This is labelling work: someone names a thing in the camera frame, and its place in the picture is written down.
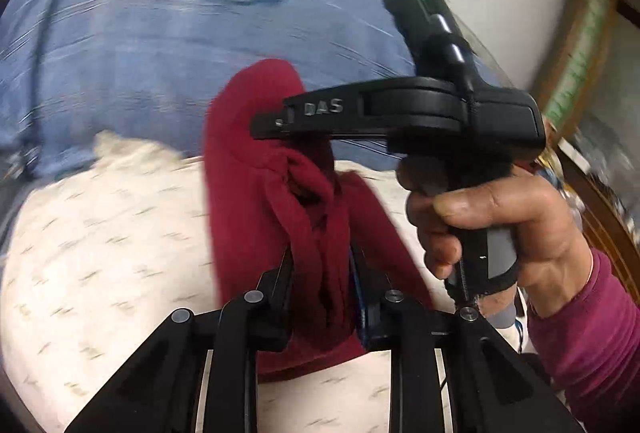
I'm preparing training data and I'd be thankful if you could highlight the red sweater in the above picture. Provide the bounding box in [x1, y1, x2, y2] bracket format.
[203, 59, 433, 382]

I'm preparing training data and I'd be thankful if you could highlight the magenta sleeve forearm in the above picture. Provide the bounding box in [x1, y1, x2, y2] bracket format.
[528, 250, 639, 432]

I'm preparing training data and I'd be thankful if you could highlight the person's right hand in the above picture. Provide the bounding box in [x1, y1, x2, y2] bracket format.
[397, 159, 593, 318]

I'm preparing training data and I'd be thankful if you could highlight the cream leaf-print pillow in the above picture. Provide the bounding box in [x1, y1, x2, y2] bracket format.
[1, 133, 454, 432]

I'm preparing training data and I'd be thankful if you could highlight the blue plaid quilt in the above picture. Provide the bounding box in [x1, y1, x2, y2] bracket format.
[0, 0, 507, 182]

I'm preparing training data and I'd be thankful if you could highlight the framed picture on wall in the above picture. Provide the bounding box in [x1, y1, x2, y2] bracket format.
[540, 0, 616, 138]

